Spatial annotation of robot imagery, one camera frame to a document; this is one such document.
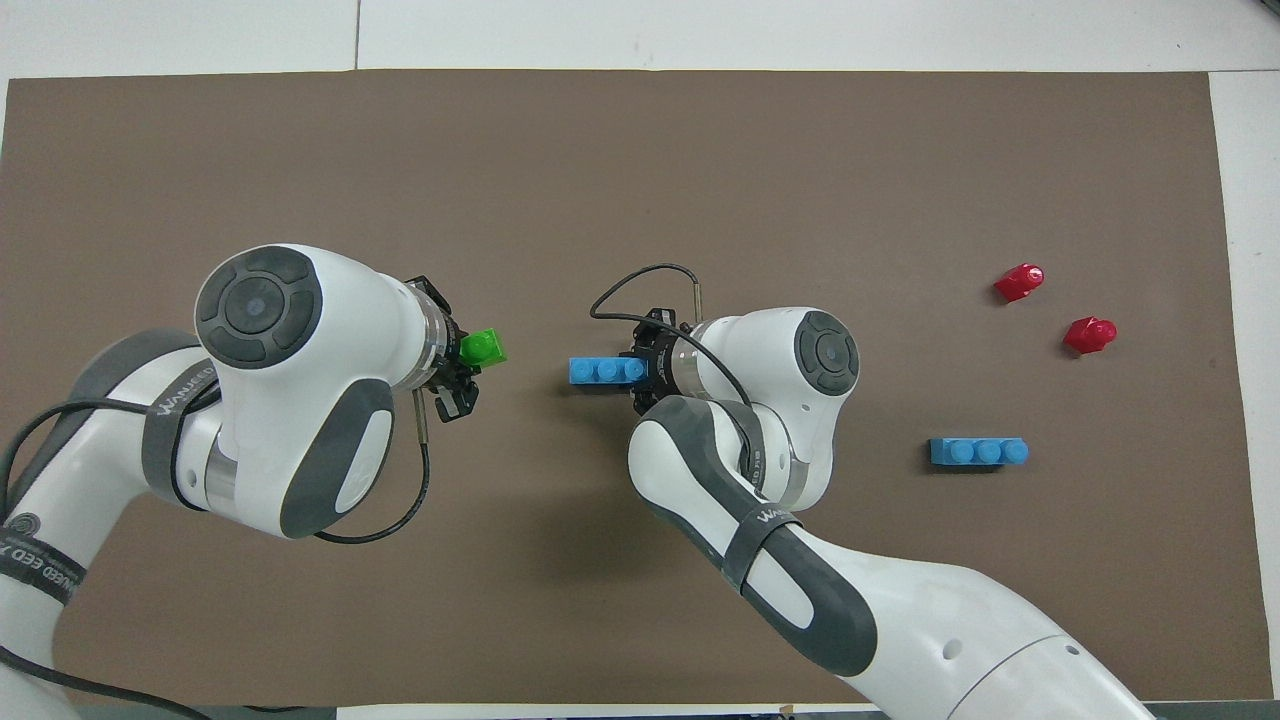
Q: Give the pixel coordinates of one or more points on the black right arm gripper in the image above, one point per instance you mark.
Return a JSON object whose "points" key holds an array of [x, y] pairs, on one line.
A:
{"points": [[659, 365]]}

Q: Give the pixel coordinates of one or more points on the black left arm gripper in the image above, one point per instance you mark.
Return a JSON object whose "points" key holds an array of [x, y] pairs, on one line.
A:
{"points": [[452, 350]]}

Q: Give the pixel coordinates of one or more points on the plain green toy brick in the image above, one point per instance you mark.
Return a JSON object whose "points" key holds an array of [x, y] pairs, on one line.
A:
{"points": [[483, 348]]}

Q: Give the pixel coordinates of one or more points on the blue three-stud toy brick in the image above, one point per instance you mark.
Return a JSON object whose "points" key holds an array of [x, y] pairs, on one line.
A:
{"points": [[978, 452], [605, 371]]}

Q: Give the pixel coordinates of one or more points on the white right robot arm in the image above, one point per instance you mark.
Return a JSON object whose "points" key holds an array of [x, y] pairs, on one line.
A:
{"points": [[790, 400]]}

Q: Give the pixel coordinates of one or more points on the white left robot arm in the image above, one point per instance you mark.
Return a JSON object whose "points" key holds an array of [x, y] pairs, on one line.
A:
{"points": [[290, 400]]}

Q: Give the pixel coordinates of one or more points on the brown table mat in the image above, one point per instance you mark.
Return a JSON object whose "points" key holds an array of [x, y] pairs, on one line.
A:
{"points": [[620, 180]]}

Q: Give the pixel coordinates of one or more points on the small red toy brick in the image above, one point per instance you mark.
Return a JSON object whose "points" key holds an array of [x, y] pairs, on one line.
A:
{"points": [[1019, 282], [1089, 334]]}

